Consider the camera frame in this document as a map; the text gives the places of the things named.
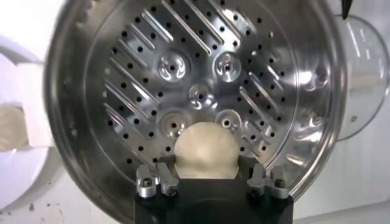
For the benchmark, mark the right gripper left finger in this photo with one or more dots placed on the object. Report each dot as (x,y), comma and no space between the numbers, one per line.
(146,182)

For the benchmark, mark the stainless steel steamer basket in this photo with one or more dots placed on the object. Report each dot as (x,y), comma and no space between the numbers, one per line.
(91,121)

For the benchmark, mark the large white plate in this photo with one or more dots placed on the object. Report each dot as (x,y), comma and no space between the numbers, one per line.
(18,182)

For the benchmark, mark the white steamed baozi bun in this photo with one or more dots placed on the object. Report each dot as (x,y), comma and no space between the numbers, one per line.
(207,149)
(12,128)

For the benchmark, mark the round glass pot lid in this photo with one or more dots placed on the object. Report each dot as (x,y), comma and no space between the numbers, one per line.
(365,76)

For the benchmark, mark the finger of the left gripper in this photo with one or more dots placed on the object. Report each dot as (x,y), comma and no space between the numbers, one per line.
(346,7)

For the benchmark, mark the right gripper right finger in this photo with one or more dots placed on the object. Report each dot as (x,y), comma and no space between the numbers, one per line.
(278,184)

